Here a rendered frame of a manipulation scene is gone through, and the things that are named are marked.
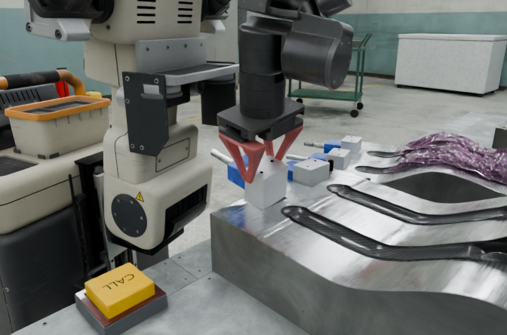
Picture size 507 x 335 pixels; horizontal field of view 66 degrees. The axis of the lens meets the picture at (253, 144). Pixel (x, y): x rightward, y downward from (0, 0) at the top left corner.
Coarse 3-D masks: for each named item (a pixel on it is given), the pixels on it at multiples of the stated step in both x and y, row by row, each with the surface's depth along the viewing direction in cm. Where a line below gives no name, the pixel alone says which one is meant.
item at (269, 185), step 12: (216, 156) 60; (228, 156) 60; (228, 168) 57; (264, 168) 53; (276, 168) 53; (240, 180) 55; (264, 180) 51; (276, 180) 53; (252, 192) 54; (264, 192) 52; (276, 192) 55; (264, 204) 53
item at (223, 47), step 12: (228, 12) 640; (228, 24) 645; (204, 36) 619; (216, 36) 633; (228, 36) 650; (216, 48) 639; (228, 48) 656; (216, 60) 644; (228, 60) 662; (192, 96) 630
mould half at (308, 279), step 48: (288, 192) 59; (384, 192) 60; (240, 240) 49; (288, 240) 47; (384, 240) 47; (432, 240) 44; (480, 240) 39; (240, 288) 51; (288, 288) 45; (336, 288) 40; (384, 288) 36; (432, 288) 33; (480, 288) 31
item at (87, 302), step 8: (160, 288) 48; (80, 296) 47; (152, 296) 47; (160, 296) 47; (88, 304) 46; (144, 304) 46; (96, 312) 44; (128, 312) 44; (104, 320) 43; (112, 320) 43
